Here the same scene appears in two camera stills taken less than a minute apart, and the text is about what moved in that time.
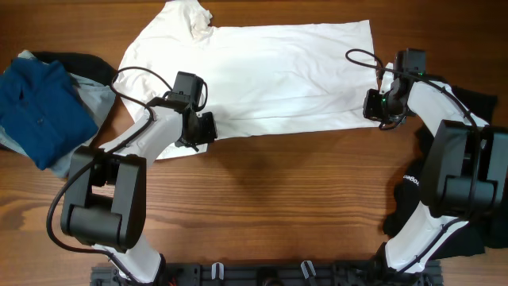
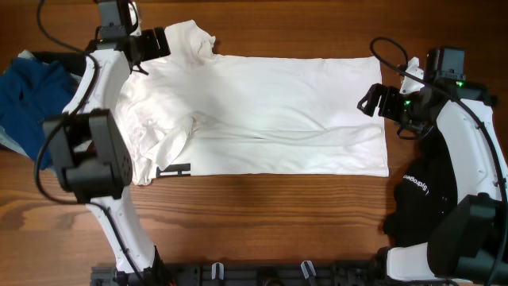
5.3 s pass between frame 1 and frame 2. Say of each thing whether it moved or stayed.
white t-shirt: moved
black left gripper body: moved
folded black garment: stayed
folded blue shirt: stayed
